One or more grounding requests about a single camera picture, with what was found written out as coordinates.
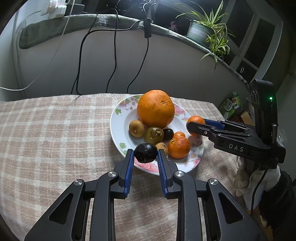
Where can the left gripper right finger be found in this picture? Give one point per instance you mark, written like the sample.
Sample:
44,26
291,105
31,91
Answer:
205,204

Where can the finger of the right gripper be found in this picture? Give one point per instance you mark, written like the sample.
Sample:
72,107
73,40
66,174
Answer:
215,134
228,125

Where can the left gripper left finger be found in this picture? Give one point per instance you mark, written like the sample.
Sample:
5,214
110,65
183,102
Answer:
86,209

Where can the small tangerine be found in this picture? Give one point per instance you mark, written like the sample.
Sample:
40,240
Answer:
196,119
179,134
179,147

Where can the brown kiwi fruit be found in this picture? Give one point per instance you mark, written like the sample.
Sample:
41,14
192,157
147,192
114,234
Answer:
162,146

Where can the dark plum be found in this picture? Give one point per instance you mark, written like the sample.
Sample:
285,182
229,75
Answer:
145,152
168,134

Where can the small tangerine on plate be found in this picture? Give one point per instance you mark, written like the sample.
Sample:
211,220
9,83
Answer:
179,134

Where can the green snack package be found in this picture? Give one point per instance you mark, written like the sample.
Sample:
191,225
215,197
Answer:
230,105

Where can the dark plum on plate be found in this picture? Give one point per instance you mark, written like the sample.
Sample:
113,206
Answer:
168,134

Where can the green-brown fruit with stem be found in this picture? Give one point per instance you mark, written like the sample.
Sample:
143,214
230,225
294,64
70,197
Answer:
153,135

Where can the large orange on plate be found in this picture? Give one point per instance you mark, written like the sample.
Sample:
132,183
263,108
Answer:
155,108

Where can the white floral plate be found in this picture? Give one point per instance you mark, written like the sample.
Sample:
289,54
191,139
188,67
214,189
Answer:
126,111

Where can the plaid beige tablecloth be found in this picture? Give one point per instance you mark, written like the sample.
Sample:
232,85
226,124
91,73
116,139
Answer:
48,142

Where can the potted spider plant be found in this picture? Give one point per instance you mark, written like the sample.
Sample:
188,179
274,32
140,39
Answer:
209,30

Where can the white power adapter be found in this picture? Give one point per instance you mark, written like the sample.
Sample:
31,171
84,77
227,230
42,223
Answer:
53,8

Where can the green grey sofa-top cloth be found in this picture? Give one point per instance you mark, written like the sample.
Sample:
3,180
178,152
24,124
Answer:
37,33

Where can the black camera box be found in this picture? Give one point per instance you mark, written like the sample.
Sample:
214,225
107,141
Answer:
265,110

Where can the black clip mount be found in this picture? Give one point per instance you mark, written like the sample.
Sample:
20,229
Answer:
147,20

